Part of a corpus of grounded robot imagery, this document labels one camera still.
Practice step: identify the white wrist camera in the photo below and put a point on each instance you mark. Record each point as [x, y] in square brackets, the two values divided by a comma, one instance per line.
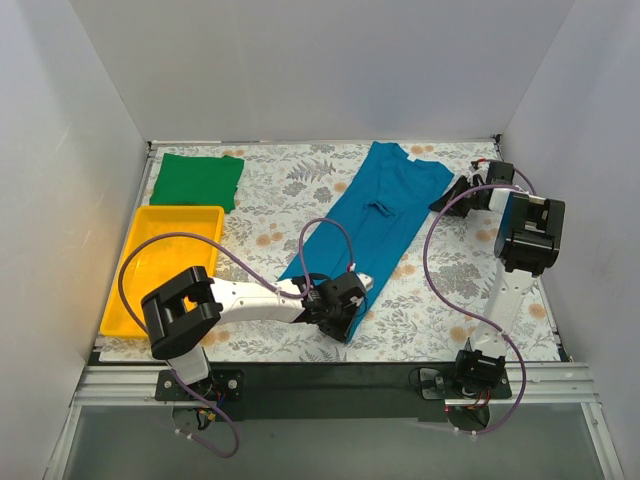
[478, 172]
[366, 280]

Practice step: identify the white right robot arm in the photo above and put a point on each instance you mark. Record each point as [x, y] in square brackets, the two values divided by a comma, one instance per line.
[527, 243]

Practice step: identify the blue t shirt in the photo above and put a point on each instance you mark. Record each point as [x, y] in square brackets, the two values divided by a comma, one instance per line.
[382, 210]

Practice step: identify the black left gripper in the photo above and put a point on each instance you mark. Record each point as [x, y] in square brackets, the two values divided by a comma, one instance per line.
[337, 322]

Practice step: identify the green folded t shirt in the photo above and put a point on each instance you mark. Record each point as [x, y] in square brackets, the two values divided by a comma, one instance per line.
[197, 181]

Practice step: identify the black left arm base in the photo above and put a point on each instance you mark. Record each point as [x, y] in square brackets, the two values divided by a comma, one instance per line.
[220, 385]

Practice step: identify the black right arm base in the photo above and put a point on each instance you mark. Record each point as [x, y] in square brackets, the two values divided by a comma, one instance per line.
[473, 378]

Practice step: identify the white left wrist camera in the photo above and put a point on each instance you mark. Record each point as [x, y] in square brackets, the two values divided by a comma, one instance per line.
[366, 280]

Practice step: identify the aluminium frame rail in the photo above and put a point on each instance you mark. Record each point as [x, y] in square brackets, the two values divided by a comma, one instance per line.
[135, 385]

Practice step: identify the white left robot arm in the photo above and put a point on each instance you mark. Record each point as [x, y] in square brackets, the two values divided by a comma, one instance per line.
[182, 311]

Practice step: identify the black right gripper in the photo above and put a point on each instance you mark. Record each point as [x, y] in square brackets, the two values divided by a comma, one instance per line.
[465, 193]

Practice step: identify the yellow plastic tray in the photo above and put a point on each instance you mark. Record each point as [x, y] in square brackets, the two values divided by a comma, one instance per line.
[162, 260]

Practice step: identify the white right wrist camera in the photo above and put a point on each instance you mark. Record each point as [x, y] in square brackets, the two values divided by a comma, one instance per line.
[478, 172]

